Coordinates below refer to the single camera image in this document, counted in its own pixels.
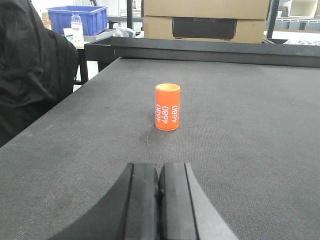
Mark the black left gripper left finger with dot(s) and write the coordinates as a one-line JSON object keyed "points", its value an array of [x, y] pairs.
{"points": [[128, 211]]}

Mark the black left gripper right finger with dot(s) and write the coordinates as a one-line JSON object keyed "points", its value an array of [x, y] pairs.
{"points": [[185, 211]]}

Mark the blue plastic crate background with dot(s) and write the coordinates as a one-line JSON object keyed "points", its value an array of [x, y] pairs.
{"points": [[94, 18]]}

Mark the orange cylindrical capacitor 4680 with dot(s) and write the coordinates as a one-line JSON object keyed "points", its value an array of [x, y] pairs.
{"points": [[167, 106]]}

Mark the clear plastic water bottle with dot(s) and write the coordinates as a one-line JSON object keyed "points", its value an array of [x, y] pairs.
{"points": [[77, 27]]}

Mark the white paper cup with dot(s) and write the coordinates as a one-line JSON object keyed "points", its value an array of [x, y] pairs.
{"points": [[68, 33]]}

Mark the dark grey table mat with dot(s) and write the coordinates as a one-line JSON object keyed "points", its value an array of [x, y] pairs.
{"points": [[254, 149]]}

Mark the beige bin on rack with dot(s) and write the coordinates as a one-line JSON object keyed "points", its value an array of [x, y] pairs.
{"points": [[302, 8]]}

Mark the black cloth cover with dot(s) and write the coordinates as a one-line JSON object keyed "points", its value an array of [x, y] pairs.
{"points": [[37, 67]]}

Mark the large cardboard box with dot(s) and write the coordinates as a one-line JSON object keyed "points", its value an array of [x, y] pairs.
{"points": [[234, 21]]}

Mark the black vertical rack post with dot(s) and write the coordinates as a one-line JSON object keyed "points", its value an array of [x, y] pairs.
{"points": [[273, 12]]}

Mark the black raised table tray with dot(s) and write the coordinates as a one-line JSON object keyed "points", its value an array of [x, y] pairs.
{"points": [[155, 61]]}

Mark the crumpled clear plastic bag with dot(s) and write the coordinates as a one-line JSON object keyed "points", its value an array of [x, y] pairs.
{"points": [[124, 32]]}

